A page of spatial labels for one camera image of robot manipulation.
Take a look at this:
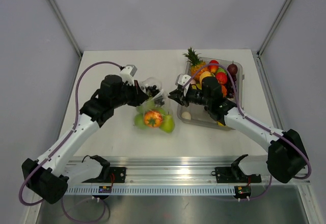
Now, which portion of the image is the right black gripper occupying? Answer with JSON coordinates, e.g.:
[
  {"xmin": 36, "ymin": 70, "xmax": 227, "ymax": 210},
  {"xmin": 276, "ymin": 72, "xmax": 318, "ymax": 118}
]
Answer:
[{"xmin": 169, "ymin": 86, "xmax": 212, "ymax": 107}]

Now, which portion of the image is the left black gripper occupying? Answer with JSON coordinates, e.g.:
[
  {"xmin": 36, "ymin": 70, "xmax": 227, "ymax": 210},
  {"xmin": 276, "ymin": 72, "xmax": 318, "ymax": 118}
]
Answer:
[{"xmin": 112, "ymin": 79, "xmax": 149, "ymax": 109}]

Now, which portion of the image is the clear zip top bag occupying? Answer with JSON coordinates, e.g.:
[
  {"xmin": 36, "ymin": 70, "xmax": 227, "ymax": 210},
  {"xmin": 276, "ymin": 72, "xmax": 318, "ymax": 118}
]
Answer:
[{"xmin": 133, "ymin": 77, "xmax": 175, "ymax": 133}]

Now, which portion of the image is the orange toy persimmon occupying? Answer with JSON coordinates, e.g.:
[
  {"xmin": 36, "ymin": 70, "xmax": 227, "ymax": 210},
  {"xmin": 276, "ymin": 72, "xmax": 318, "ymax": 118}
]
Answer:
[{"xmin": 144, "ymin": 110, "xmax": 163, "ymax": 128}]

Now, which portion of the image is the green toy pear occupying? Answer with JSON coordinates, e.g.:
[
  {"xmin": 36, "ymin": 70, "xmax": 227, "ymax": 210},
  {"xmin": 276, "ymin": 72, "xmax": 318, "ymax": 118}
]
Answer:
[{"xmin": 159, "ymin": 115, "xmax": 175, "ymax": 133}]

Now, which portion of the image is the green toy cabbage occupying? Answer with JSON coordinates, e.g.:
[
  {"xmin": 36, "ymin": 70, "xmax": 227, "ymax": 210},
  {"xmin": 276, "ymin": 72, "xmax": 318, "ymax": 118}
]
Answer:
[{"xmin": 136, "ymin": 101, "xmax": 167, "ymax": 115}]

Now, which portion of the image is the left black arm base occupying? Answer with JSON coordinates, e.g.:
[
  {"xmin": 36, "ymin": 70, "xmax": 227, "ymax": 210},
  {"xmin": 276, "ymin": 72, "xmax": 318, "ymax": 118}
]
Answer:
[{"xmin": 84, "ymin": 166, "xmax": 127, "ymax": 183}]

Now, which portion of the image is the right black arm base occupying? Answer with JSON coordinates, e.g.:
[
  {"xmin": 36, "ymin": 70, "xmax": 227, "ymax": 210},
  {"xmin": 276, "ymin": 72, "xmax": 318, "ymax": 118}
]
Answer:
[{"xmin": 211, "ymin": 154, "xmax": 262, "ymax": 185}]

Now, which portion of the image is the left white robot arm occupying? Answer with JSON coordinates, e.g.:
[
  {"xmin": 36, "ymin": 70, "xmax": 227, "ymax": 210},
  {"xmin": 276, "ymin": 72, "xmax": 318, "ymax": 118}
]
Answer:
[{"xmin": 22, "ymin": 75, "xmax": 149, "ymax": 204}]

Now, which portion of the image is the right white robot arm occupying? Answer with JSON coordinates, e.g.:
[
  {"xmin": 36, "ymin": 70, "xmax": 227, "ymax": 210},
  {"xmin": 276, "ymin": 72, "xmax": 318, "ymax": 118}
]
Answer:
[{"xmin": 168, "ymin": 75, "xmax": 312, "ymax": 183}]

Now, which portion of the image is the clear plastic food bin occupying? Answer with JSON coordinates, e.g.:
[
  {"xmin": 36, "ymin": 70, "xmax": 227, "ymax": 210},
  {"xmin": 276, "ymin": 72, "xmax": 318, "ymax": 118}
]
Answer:
[{"xmin": 177, "ymin": 57, "xmax": 244, "ymax": 131}]

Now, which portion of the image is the white toy egg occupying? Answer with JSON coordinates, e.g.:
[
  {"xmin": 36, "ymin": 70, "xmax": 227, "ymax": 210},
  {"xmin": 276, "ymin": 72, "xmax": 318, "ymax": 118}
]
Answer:
[{"xmin": 181, "ymin": 111, "xmax": 192, "ymax": 120}]

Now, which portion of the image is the toy pineapple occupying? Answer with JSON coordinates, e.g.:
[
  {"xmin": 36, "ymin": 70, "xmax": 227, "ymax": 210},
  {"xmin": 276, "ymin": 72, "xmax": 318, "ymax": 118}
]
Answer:
[{"xmin": 182, "ymin": 47, "xmax": 206, "ymax": 75}]

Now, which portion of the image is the yellow toy peach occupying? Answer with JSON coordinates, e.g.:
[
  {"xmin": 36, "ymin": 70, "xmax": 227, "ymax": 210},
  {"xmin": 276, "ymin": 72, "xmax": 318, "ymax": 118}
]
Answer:
[{"xmin": 199, "ymin": 71, "xmax": 215, "ymax": 84}]

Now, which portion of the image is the red toy mango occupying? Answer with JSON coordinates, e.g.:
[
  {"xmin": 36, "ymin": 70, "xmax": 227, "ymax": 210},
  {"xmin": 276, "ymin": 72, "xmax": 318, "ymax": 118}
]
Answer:
[{"xmin": 208, "ymin": 60, "xmax": 219, "ymax": 74}]

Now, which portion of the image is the dark purple passion fruit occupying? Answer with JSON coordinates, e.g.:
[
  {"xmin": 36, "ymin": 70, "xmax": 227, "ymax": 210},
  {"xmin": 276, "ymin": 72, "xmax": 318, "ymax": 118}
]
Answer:
[{"xmin": 227, "ymin": 62, "xmax": 238, "ymax": 76}]

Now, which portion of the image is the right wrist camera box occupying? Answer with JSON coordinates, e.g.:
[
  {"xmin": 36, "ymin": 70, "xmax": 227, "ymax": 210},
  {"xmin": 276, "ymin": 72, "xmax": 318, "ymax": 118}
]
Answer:
[{"xmin": 175, "ymin": 74, "xmax": 192, "ymax": 88}]

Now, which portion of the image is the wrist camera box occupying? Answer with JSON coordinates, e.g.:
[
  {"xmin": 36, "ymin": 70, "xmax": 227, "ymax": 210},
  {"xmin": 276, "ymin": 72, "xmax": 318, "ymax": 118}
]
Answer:
[
  {"xmin": 175, "ymin": 74, "xmax": 192, "ymax": 88},
  {"xmin": 120, "ymin": 65, "xmax": 137, "ymax": 86}
]

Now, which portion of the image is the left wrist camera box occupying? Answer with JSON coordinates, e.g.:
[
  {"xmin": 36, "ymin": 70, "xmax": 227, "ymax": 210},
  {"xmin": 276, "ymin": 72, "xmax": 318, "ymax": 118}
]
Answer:
[{"xmin": 120, "ymin": 65, "xmax": 137, "ymax": 86}]

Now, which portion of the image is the aluminium mounting rail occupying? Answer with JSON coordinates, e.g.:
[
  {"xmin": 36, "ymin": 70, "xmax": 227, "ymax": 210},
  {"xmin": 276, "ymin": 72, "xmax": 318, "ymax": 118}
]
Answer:
[{"xmin": 61, "ymin": 157, "xmax": 310, "ymax": 197}]

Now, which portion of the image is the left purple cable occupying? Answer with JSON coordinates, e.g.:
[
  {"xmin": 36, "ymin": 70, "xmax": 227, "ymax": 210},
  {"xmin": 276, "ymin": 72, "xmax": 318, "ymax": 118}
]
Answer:
[{"xmin": 18, "ymin": 61, "xmax": 124, "ymax": 221}]

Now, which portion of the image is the purple cable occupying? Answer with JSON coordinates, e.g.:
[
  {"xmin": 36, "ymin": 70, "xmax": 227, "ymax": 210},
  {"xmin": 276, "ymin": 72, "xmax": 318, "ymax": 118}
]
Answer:
[
  {"xmin": 18, "ymin": 61, "xmax": 124, "ymax": 221},
  {"xmin": 182, "ymin": 63, "xmax": 313, "ymax": 202}
]

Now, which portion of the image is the left aluminium frame post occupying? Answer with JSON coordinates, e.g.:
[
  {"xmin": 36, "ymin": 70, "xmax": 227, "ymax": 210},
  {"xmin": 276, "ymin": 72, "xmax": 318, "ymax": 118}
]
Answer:
[{"xmin": 37, "ymin": 0, "xmax": 83, "ymax": 59}]

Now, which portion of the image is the aluminium frame post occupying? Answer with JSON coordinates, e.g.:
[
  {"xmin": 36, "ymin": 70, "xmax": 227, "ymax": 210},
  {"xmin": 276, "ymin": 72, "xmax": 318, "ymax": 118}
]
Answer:
[
  {"xmin": 37, "ymin": 0, "xmax": 83, "ymax": 59},
  {"xmin": 256, "ymin": 0, "xmax": 305, "ymax": 57}
]

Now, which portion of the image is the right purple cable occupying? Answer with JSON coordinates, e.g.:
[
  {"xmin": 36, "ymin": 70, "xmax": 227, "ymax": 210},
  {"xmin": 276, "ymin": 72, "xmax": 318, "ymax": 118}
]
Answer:
[{"xmin": 182, "ymin": 63, "xmax": 313, "ymax": 202}]

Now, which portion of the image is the right aluminium frame post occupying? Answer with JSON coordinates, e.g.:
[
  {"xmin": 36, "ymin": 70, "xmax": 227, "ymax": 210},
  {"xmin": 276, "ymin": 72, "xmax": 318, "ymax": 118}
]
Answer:
[{"xmin": 256, "ymin": 0, "xmax": 305, "ymax": 57}]

